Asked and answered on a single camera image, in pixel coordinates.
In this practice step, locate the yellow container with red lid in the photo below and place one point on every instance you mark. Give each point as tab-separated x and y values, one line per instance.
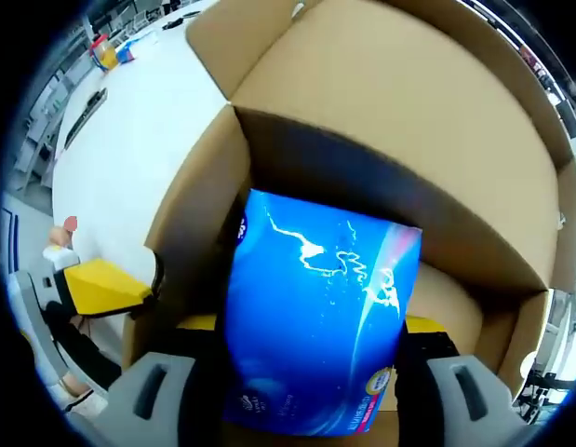
105	53

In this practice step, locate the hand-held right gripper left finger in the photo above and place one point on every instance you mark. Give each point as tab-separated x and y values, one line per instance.
157	410

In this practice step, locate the black tripod stand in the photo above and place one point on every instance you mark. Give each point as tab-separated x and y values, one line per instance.
543	396

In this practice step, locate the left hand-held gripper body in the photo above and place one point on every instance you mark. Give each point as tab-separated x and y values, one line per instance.
62	257

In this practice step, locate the person's left hand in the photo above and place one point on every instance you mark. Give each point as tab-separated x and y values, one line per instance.
57	237

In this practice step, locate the blue tissue box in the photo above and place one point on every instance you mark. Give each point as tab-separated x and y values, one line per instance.
127	52

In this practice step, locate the blue soft tissue pack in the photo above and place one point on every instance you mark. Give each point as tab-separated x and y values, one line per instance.
315	302

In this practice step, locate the brown cardboard shoe box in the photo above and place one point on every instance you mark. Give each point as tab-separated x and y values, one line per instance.
408	116

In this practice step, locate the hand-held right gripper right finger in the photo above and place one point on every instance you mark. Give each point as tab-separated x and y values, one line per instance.
464	410

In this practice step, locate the person's black trouser leg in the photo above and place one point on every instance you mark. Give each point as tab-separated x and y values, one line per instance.
87	349

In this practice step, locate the flat black device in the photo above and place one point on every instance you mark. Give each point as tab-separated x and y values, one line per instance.
85	116

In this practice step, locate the person's white shoe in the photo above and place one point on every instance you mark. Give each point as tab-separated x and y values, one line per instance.
87	402

